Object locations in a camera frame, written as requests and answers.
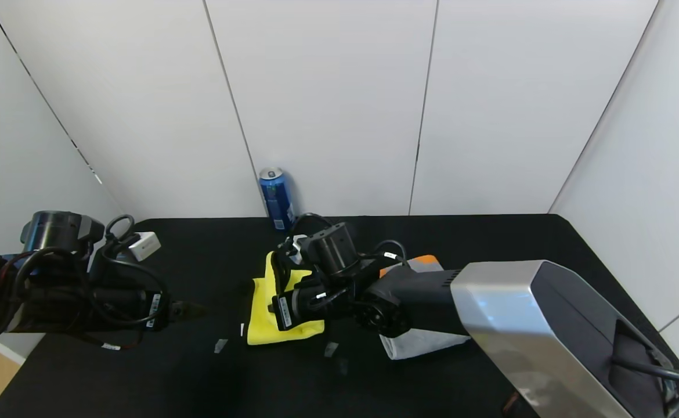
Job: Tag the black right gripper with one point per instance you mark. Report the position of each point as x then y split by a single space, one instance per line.
282 312

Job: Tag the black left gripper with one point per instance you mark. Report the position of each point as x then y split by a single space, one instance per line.
156 310

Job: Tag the yellow towel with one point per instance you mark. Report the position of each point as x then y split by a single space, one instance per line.
261 331

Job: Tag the grey towel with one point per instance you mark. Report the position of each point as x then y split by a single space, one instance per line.
415 346

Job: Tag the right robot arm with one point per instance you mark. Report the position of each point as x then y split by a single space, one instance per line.
519 319

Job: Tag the grey tape strip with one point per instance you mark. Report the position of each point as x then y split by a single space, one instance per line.
220 346
331 349
342 366

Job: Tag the black table cloth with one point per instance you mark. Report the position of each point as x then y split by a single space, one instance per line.
142 383

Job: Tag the blue soda can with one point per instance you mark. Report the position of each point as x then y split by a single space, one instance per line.
277 200

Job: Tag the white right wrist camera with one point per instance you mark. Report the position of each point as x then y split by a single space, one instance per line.
299 241

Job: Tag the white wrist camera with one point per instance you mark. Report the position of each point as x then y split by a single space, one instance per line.
299 241
144 246

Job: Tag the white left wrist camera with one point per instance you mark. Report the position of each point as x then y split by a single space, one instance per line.
144 246

